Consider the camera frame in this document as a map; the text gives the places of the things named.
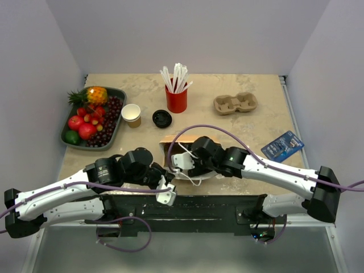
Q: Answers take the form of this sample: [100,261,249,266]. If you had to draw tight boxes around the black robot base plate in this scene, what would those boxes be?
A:
[96,195,285,238]

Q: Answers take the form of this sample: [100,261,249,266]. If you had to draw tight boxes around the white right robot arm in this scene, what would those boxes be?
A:
[191,136,341,224]

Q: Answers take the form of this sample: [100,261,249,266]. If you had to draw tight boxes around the red apple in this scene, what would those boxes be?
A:
[68,115,85,132]
[78,123,97,140]

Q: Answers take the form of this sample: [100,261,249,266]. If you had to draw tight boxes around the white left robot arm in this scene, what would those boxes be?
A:
[1,148,177,238]

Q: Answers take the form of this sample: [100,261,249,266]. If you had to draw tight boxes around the green lime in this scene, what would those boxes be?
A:
[65,130,80,146]

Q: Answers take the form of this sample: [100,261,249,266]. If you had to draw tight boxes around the dark red grape bunch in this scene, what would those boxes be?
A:
[86,96,123,148]

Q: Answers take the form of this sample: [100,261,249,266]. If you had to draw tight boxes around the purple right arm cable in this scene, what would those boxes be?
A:
[167,124,364,245]

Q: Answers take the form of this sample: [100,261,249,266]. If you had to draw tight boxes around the stacked brown paper cups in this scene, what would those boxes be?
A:
[121,104,141,128]

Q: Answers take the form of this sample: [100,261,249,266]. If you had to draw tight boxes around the brown paper takeout bag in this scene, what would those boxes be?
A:
[159,135,216,187]

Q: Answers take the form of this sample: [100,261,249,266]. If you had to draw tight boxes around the red lychee fruit cluster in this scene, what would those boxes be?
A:
[76,105,106,131]

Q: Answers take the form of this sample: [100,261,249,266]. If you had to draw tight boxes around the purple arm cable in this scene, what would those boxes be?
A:
[167,124,364,245]
[0,181,174,253]

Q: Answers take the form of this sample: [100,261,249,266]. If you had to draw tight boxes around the dark green fruit tray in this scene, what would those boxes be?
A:
[60,86,127,151]

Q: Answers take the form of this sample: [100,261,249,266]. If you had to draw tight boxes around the black plastic cup lid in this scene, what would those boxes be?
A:
[152,109,172,129]

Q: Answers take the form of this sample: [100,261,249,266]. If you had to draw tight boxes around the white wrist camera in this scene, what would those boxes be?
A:
[156,176,177,206]
[172,152,195,170]

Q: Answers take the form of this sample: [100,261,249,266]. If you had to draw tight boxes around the red ribbed straw cup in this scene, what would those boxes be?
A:
[164,85,188,114]

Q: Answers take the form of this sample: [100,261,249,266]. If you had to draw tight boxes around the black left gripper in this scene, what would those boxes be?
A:
[125,162,175,192]

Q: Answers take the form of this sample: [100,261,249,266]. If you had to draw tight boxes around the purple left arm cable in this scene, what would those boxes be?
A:
[0,181,174,253]

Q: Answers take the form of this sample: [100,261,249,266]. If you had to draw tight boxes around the brown pulp cup carrier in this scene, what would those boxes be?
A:
[213,92,258,115]

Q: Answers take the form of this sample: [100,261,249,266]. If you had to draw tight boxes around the blue card packet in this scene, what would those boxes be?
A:
[260,131,304,163]

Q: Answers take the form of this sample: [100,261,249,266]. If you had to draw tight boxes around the orange pineapple fruit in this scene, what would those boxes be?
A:
[68,86,108,106]

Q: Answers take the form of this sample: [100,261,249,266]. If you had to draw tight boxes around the white wrapped straw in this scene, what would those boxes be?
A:
[172,63,180,93]
[159,69,175,93]
[162,66,176,92]
[179,81,193,93]
[176,64,188,93]

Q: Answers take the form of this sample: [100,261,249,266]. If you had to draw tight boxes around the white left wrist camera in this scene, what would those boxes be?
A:
[156,176,177,206]

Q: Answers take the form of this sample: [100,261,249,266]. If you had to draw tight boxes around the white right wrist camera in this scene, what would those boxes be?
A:
[172,152,195,170]

